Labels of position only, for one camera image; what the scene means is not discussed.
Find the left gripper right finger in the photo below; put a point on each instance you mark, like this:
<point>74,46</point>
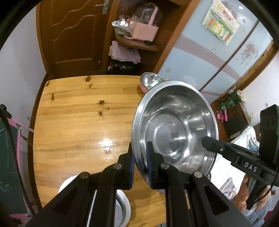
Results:
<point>155,172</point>

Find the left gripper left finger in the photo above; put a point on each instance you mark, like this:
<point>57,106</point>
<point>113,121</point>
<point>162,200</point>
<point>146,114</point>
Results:
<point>126,174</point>

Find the visible finger of the right gripper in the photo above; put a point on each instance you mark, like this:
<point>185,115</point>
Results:
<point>225,149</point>

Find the large white oval plate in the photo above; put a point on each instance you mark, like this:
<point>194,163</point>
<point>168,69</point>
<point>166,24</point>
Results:
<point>122,205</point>

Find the wide stainless steel bowl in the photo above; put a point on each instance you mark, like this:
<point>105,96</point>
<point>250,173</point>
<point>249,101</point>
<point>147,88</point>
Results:
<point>174,116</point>

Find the pink steel-lined bowl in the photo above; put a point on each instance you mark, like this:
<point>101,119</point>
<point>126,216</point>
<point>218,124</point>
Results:
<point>148,80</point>

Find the person's right hand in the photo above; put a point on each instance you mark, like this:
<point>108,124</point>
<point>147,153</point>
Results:
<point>240,200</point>

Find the white patterned cloth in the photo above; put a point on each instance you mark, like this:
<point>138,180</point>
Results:
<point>224,176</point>

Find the dark wooden side cabinet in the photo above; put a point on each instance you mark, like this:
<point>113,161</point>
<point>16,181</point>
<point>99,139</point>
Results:
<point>238,120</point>

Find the pink toy on cabinet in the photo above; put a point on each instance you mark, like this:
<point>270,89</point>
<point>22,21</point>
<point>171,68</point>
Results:
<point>222,115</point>

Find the green packet on cabinet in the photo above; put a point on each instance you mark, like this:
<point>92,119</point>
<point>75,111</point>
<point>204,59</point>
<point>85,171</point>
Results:
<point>230,101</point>

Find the folded pink cloth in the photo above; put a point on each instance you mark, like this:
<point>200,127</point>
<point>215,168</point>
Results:
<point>122,53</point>

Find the brown wooden door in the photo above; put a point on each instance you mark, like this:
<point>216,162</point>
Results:
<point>74,36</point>

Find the wooden shelf unit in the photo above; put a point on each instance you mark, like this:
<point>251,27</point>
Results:
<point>153,54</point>

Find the pink basket on shelf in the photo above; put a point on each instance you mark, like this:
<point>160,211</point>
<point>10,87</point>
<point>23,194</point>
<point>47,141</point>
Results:
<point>144,23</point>

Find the green chalkboard pink frame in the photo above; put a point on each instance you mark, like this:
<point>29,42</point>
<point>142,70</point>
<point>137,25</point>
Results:
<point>13,194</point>

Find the colourful wall poster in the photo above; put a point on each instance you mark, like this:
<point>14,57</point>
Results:
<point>221,22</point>

